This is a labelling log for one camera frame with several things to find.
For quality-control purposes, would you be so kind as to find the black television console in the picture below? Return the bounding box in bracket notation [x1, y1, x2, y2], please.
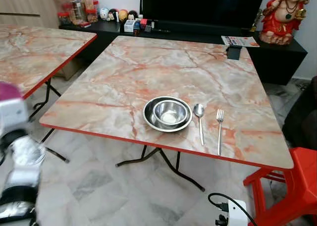
[59, 20, 308, 86]

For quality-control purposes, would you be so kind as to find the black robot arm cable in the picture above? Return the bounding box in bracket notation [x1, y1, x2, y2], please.
[208, 192, 259, 226]

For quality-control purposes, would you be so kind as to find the black phone stand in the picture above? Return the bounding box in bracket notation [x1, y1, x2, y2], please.
[226, 45, 243, 61]

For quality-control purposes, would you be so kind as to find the steel spoon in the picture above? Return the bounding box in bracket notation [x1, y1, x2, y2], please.
[193, 104, 206, 147]

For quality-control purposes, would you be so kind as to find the white blue round figurine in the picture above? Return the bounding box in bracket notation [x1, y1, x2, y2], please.
[99, 7, 110, 21]

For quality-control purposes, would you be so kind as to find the red laughing Buddha statue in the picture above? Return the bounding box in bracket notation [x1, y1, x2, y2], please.
[257, 0, 304, 46]

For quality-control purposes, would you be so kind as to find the light wooden cabinet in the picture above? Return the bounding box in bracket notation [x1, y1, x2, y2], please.
[0, 0, 66, 29]

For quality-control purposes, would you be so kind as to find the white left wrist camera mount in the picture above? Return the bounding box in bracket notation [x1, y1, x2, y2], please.
[0, 81, 29, 138]

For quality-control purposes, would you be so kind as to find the small steel bowl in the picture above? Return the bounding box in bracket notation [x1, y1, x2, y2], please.
[152, 100, 189, 126]

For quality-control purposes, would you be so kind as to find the short jar red lid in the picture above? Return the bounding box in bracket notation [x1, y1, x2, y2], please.
[86, 9, 99, 23]
[57, 11, 71, 25]

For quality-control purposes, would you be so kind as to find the red white printed flyer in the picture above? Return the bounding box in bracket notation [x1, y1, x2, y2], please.
[221, 36, 260, 48]

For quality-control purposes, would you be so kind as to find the tall clear jar red lid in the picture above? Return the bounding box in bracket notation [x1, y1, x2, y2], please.
[67, 0, 86, 25]

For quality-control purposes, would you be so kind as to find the wide steel plate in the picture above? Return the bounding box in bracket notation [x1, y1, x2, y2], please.
[143, 96, 193, 133]

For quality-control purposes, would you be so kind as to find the steel fork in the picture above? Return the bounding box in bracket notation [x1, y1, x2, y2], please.
[216, 109, 225, 156]

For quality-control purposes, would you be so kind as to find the small white box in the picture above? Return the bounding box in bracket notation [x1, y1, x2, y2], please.
[123, 19, 141, 34]

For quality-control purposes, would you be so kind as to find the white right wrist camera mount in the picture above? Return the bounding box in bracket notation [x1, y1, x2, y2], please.
[225, 199, 249, 226]

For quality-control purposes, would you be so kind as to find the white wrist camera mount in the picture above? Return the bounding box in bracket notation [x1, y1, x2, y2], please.
[225, 199, 249, 226]
[0, 81, 29, 138]

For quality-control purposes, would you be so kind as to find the black flat television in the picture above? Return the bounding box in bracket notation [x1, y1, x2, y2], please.
[141, 0, 268, 30]

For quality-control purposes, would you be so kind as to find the dark sofa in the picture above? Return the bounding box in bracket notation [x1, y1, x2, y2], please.
[282, 76, 317, 150]

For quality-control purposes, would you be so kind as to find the black metal table leg frame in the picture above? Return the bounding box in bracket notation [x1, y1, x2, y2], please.
[115, 146, 207, 192]
[28, 79, 63, 122]
[40, 128, 70, 164]

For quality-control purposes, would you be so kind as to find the red plastic stool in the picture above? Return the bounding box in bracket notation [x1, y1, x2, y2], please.
[243, 146, 317, 226]

